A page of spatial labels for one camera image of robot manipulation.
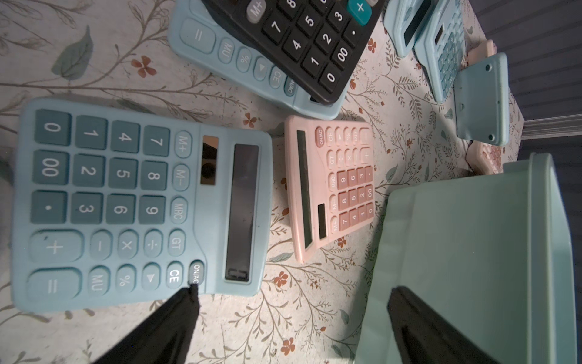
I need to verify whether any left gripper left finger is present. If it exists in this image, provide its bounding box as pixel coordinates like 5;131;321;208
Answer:
96;284;200;363

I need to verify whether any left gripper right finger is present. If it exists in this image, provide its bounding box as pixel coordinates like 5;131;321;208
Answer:
386;286;496;363

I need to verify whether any mint green storage box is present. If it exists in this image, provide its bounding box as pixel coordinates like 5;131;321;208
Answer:
356;153;580;363

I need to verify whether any large blue calculator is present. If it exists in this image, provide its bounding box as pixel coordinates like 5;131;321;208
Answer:
11;98;273;313

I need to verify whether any small pink calculator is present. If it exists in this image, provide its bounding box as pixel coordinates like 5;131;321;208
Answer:
284;116;375;264

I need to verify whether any pink calculator middle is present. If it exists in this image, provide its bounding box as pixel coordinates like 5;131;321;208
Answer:
465;141;503;175

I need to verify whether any blue calculator back right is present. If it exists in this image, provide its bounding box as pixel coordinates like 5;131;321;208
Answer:
454;52;510;147

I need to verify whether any blue calculator back middle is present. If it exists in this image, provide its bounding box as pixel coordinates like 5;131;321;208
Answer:
414;0;465;104

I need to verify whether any pink calculator back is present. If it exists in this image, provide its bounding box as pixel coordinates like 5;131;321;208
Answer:
467;39;497;66

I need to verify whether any blue calculator under black one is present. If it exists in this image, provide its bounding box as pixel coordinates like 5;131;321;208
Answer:
168;0;346;120

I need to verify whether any black calculator on blue one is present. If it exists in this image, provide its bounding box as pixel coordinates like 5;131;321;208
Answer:
204;0;386;106

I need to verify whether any blue calculator back left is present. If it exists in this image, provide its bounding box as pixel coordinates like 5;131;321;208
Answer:
383;0;437;59

